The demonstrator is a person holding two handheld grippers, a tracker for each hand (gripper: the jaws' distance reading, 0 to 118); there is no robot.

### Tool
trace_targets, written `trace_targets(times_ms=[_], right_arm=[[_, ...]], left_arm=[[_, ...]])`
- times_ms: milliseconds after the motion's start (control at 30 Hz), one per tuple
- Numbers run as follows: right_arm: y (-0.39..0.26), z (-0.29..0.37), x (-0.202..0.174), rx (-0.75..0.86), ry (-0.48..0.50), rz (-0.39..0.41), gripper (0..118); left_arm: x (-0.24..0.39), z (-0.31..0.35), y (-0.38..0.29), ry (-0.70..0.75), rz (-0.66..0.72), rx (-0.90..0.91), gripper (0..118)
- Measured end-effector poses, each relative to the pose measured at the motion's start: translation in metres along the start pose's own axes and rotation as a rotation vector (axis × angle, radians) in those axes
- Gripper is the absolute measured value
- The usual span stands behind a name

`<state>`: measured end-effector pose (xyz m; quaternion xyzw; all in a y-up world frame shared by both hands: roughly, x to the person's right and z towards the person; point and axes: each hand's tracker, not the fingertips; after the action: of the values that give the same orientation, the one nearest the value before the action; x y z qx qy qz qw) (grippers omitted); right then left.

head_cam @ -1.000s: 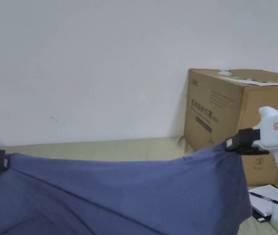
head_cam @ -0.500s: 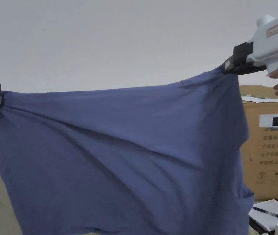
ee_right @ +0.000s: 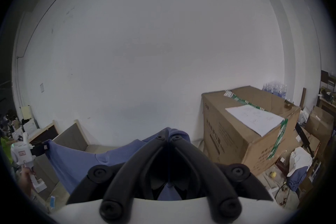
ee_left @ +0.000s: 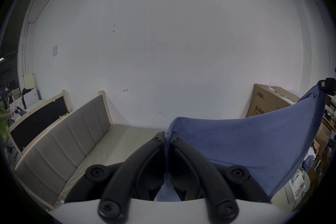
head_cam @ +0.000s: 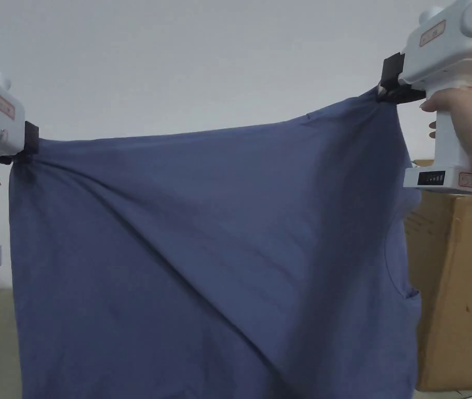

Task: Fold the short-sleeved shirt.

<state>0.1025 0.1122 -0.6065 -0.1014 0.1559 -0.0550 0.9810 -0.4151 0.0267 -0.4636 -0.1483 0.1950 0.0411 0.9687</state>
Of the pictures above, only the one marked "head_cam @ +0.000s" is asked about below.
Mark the dark blue shirt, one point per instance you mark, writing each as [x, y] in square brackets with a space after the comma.
[202, 257]

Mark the brown cardboard carton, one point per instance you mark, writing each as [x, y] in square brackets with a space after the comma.
[456, 291]

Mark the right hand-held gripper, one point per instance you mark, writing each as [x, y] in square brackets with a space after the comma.
[447, 50]

